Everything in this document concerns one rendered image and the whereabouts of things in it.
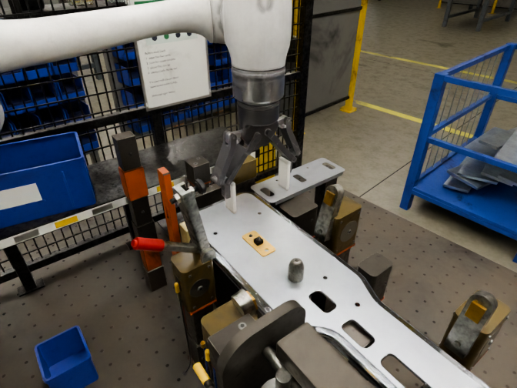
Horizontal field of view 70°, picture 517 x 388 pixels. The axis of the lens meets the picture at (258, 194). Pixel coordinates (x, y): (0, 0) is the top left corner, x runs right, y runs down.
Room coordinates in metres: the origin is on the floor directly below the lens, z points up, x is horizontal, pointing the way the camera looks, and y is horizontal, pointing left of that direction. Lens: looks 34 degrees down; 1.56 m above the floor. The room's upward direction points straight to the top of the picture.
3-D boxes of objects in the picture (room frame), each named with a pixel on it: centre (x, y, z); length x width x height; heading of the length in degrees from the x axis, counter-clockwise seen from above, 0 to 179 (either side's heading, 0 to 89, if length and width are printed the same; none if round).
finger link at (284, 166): (0.67, -0.05, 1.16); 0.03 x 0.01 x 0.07; 37
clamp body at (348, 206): (0.71, -0.21, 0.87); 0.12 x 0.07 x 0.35; 127
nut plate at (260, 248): (0.63, 0.00, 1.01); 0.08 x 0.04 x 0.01; 37
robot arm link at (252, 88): (0.63, 0.00, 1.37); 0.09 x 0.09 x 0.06
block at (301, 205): (0.81, -0.12, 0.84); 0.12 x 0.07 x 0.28; 127
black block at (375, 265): (0.58, -0.27, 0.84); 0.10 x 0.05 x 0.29; 127
